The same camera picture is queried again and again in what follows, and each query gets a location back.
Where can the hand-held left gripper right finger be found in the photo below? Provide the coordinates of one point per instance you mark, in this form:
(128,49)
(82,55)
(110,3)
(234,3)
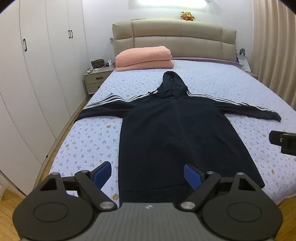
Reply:
(192,176)

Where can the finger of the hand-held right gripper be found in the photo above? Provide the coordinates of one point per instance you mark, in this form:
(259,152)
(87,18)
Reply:
(286,141)

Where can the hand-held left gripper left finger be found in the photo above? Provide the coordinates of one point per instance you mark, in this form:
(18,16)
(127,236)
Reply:
(103,175)

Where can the dark navy striped hoodie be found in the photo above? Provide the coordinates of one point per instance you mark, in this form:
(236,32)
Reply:
(175,139)

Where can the bed with floral quilt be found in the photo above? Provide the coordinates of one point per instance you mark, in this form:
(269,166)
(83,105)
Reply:
(92,139)

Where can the white tote bag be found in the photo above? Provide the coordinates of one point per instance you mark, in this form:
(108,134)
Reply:
(244,62)

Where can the beige curtain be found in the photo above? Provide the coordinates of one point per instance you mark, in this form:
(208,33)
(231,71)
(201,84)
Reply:
(275,46)

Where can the grey nightstand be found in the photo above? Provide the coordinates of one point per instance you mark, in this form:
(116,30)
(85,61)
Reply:
(94,80)

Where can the white wardrobe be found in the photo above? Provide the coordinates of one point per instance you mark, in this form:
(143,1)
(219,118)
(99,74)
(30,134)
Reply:
(30,92)

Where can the brown patterned bag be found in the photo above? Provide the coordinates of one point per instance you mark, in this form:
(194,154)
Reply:
(98,63)

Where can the folded pink blanket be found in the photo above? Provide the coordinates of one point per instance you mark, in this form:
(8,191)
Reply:
(143,58)

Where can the beige padded headboard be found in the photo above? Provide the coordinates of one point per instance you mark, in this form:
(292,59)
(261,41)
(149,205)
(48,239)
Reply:
(175,37)

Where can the orange plush toy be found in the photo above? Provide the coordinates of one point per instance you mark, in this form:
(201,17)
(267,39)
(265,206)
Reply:
(186,15)

